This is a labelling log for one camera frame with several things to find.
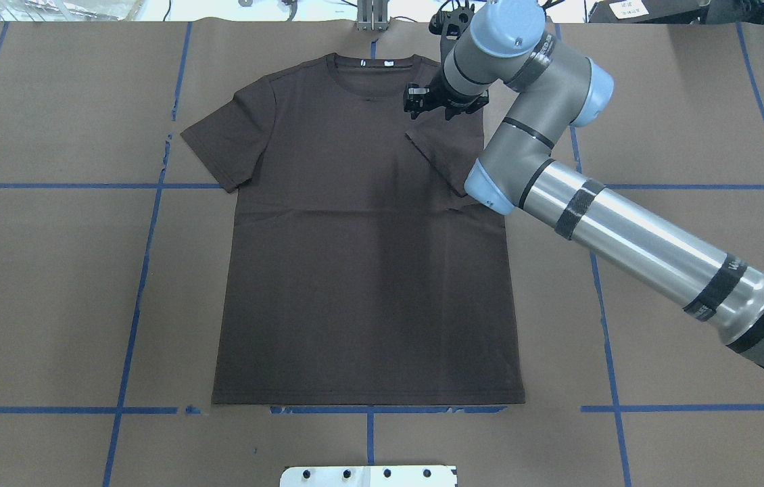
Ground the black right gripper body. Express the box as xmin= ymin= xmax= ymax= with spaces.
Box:
xmin=403 ymin=65 xmax=490 ymax=120

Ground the dark brown t-shirt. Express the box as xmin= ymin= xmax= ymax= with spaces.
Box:
xmin=181 ymin=53 xmax=525 ymax=406

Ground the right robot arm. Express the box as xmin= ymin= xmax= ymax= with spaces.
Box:
xmin=403 ymin=1 xmax=764 ymax=369

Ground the aluminium frame post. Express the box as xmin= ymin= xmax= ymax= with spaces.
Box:
xmin=352 ymin=0 xmax=390 ymax=31

